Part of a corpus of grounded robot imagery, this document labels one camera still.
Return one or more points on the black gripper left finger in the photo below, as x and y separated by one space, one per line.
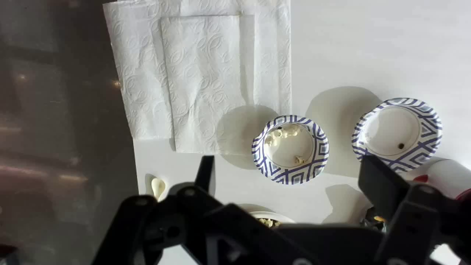
205 173

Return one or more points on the red mug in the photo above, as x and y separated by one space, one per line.
449 177

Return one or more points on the white plate with popcorn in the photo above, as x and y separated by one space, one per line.
271 220

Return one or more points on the large white paper towel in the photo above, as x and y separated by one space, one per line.
135 39

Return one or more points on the blue patterned empty bowl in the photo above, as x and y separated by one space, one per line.
403 133

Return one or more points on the small folded paper towel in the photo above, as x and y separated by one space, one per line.
209 73

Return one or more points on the blue patterned bowl with popcorn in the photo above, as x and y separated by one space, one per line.
290 151

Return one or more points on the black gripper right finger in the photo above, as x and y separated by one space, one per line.
381 186

